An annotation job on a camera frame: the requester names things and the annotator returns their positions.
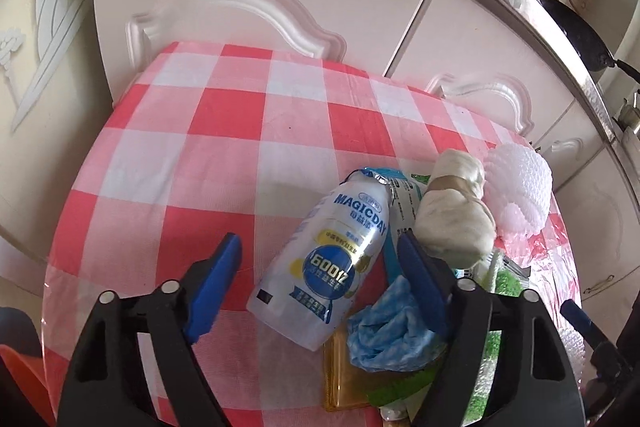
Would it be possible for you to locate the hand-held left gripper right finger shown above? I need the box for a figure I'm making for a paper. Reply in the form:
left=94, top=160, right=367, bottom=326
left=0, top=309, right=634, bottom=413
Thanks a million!
left=396, top=229, right=588, bottom=427

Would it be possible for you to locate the white foam fruit net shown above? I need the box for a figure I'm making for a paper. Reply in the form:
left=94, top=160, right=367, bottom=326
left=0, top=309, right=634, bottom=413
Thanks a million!
left=482, top=144, right=554, bottom=240

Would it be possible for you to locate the white plastic bottle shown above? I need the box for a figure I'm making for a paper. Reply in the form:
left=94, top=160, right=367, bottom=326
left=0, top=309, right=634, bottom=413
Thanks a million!
left=246, top=172, right=390, bottom=350

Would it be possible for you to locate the black frying pan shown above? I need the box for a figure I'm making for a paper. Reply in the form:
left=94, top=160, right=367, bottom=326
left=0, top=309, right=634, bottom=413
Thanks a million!
left=539, top=0, right=640, bottom=82

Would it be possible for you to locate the blue white foil wrapper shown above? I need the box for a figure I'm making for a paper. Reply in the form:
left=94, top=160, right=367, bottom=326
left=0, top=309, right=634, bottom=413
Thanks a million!
left=357, top=167, right=433, bottom=288

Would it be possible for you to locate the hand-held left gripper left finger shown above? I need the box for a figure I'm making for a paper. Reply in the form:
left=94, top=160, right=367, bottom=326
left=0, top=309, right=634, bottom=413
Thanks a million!
left=57, top=233, right=243, bottom=427

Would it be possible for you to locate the metal cabinet handle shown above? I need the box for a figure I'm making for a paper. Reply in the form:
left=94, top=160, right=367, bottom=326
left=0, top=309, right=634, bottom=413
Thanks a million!
left=581, top=276, right=615, bottom=295

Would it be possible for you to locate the amber plastic tray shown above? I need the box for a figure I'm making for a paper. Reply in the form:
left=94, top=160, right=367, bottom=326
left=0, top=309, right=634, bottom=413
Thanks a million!
left=322, top=327, right=396, bottom=413

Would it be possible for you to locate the blue wipe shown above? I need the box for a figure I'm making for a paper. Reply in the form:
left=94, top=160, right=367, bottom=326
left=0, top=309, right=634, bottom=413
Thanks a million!
left=346, top=276, right=448, bottom=375

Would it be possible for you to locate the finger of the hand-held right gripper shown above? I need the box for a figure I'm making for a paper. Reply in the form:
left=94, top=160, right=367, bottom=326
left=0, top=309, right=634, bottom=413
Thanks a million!
left=559, top=299, right=608, bottom=348

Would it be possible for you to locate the orange plastic bin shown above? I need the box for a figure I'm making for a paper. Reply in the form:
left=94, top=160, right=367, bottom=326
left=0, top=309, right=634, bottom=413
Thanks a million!
left=0, top=342, right=56, bottom=427

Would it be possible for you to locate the green snack packet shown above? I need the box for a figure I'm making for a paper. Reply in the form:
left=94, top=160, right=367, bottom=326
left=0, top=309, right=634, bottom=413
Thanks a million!
left=462, top=252, right=538, bottom=423
left=366, top=364, right=443, bottom=408

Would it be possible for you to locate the bubble wrap sheet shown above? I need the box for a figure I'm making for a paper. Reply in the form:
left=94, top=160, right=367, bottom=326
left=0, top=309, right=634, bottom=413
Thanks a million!
left=547, top=292, right=598, bottom=393

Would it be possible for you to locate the steel kettle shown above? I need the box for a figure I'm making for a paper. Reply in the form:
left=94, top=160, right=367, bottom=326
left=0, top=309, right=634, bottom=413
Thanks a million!
left=615, top=92, right=640, bottom=134

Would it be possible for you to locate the white paper towel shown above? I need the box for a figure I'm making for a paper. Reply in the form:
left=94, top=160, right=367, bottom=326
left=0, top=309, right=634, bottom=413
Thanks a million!
left=416, top=149, right=497, bottom=269

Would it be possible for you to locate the frosted patterned door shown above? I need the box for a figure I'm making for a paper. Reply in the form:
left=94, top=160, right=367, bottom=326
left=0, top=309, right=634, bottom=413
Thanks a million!
left=0, top=0, right=96, bottom=258

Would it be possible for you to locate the red white checkered tablecloth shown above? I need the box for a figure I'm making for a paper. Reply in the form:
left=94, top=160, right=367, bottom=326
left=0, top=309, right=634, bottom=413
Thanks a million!
left=42, top=41, right=588, bottom=427

